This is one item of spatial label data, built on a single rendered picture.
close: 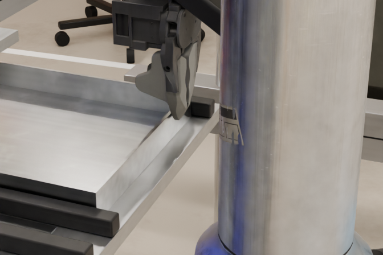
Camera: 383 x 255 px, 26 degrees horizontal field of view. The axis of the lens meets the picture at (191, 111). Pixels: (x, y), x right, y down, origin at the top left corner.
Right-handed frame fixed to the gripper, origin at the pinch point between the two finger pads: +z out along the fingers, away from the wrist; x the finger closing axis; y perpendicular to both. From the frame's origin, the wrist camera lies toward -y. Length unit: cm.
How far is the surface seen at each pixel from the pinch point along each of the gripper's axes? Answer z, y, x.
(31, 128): 3.6, 18.4, 4.4
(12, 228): 1.8, 7.2, 26.6
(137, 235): 92, 52, -96
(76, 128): 3.6, 13.3, 2.5
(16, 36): 4.8, 38.8, -25.2
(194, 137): 3.9, -1.1, -0.8
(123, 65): 92, 108, -209
